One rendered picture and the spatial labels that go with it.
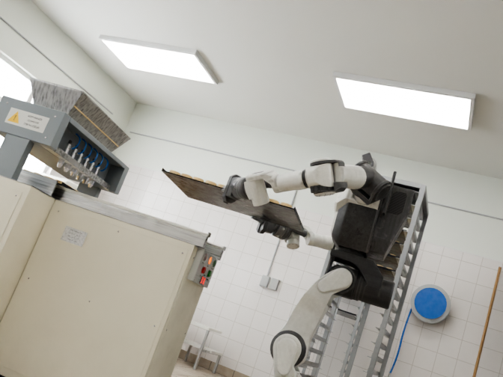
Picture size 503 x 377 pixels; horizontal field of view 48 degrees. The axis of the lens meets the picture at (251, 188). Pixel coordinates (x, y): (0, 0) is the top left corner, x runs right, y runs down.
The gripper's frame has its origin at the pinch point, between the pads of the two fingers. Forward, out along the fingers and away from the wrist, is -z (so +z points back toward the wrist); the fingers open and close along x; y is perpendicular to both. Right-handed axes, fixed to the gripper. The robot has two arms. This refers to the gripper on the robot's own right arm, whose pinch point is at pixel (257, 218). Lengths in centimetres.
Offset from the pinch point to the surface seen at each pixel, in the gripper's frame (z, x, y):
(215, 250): -13.4, -22.0, -3.3
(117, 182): -50, -2, -65
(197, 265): -29.0, -32.7, 16.5
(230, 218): 190, 64, -380
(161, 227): -46, -23, 5
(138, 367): -37, -78, 16
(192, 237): -35.5, -22.6, 15.6
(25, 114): -110, 3, -29
